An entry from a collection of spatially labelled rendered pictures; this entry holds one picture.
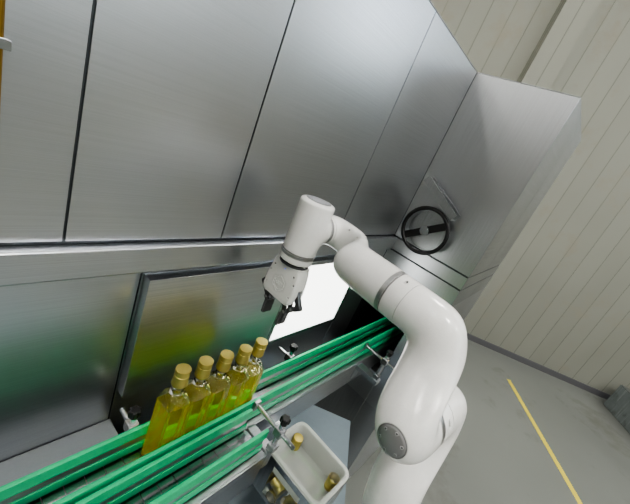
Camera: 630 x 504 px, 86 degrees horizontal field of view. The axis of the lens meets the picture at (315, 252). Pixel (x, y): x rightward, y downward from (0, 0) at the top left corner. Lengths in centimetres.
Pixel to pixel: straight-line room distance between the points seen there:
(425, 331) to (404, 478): 28
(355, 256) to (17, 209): 55
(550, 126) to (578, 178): 357
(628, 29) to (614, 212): 192
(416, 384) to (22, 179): 67
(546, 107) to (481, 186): 33
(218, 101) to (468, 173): 110
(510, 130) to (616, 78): 367
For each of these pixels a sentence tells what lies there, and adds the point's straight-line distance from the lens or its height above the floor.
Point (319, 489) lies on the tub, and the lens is 126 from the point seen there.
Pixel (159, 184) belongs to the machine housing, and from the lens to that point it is 72.
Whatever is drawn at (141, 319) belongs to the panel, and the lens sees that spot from 85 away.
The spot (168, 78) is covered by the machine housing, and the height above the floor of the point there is 188.
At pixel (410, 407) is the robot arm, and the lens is 59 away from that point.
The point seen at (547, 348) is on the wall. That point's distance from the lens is 580.
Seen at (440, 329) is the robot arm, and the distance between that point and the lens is 60.
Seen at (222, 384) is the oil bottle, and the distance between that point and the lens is 93.
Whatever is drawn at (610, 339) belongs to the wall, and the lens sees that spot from 607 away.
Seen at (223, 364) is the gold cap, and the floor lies 131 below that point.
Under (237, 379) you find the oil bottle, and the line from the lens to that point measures 96.
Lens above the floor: 191
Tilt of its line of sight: 20 degrees down
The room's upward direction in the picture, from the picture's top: 23 degrees clockwise
